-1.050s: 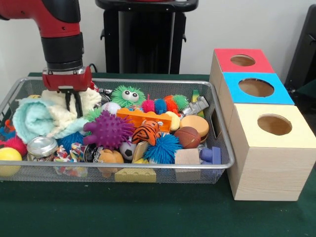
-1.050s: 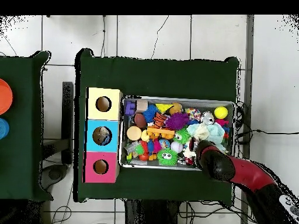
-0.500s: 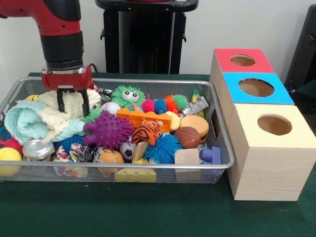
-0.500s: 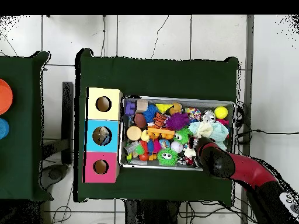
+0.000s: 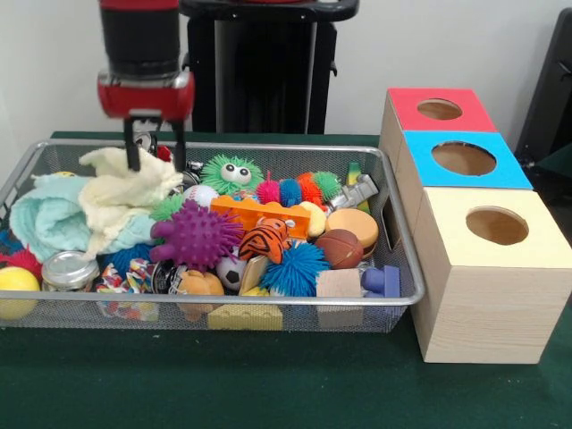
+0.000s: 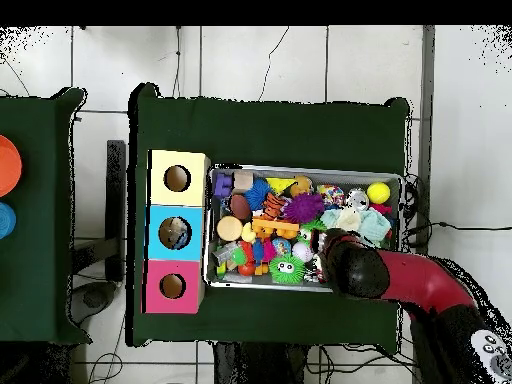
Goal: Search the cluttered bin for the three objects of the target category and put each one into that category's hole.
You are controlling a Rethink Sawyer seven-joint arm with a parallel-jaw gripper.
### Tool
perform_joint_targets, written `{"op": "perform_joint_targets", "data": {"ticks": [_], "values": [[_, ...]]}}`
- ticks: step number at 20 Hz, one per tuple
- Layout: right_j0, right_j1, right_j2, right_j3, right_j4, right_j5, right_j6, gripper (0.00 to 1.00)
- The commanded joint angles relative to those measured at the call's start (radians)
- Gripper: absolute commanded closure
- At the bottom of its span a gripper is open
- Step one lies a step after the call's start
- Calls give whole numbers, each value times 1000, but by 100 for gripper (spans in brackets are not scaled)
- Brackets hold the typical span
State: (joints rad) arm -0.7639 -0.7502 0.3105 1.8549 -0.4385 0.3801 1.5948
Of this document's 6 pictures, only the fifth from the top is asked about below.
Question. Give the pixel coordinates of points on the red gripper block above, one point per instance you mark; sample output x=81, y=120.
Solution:
x=146, y=96

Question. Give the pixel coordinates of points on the light teal knitted cloth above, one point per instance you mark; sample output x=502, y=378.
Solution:
x=49, y=219

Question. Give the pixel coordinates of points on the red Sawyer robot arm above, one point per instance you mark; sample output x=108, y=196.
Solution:
x=141, y=36

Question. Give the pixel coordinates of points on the shallow clear mesh bin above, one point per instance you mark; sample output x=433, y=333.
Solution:
x=393, y=295

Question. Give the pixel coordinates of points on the wooden box with three holes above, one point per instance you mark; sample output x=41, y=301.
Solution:
x=483, y=304

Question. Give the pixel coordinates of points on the green spiky ball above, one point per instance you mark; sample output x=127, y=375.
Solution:
x=167, y=207

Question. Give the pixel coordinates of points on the green furry ball with eyes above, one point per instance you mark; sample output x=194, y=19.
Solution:
x=231, y=175

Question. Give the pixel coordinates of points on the purple spiky ball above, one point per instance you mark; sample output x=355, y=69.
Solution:
x=197, y=237

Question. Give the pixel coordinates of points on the orange toy building block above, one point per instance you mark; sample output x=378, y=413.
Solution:
x=268, y=214

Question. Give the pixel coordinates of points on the silver metal can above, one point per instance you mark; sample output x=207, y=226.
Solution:
x=70, y=270

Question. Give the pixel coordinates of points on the blue spiky ball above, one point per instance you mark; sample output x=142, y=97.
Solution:
x=297, y=268

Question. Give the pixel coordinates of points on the plain yellow ball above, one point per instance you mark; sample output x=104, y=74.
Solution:
x=16, y=291

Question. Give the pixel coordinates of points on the toy hamburger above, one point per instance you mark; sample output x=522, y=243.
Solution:
x=351, y=225

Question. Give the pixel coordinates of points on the small brown basketball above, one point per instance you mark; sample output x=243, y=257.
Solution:
x=340, y=248

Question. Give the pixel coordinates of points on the purple toy block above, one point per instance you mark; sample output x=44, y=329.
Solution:
x=382, y=281

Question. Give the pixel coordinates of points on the dark green table cloth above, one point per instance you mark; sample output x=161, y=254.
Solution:
x=268, y=384

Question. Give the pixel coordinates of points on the black chair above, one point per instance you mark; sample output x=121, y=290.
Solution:
x=550, y=89

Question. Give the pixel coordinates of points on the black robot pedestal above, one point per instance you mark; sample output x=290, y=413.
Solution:
x=259, y=71

